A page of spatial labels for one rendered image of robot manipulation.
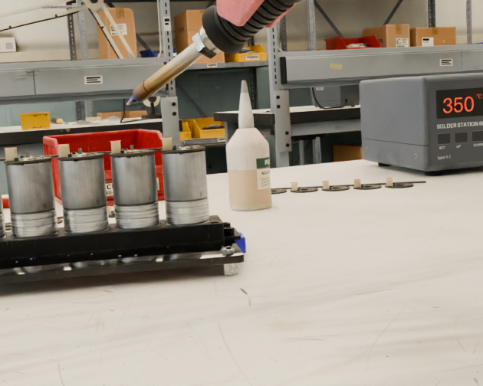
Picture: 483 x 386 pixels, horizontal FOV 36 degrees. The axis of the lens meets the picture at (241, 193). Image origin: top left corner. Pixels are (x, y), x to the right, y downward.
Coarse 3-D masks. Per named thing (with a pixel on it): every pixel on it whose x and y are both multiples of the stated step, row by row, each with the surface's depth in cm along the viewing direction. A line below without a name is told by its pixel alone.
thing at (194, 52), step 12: (204, 36) 35; (192, 48) 36; (204, 48) 36; (216, 48) 36; (180, 60) 37; (192, 60) 37; (156, 72) 38; (168, 72) 38; (180, 72) 38; (144, 84) 39; (156, 84) 38; (144, 96) 39
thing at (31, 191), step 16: (16, 176) 40; (32, 176) 40; (48, 176) 40; (16, 192) 40; (32, 192) 40; (48, 192) 40; (16, 208) 40; (32, 208) 40; (48, 208) 40; (16, 224) 40; (32, 224) 40; (48, 224) 40
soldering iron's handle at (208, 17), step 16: (272, 0) 33; (288, 0) 33; (208, 16) 35; (256, 16) 33; (272, 16) 34; (208, 32) 35; (224, 32) 34; (240, 32) 34; (256, 32) 35; (224, 48) 35; (240, 48) 36
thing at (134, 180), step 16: (112, 160) 41; (128, 160) 40; (144, 160) 41; (112, 176) 41; (128, 176) 40; (144, 176) 41; (128, 192) 41; (144, 192) 41; (128, 208) 41; (144, 208) 41; (128, 224) 41; (144, 224) 41
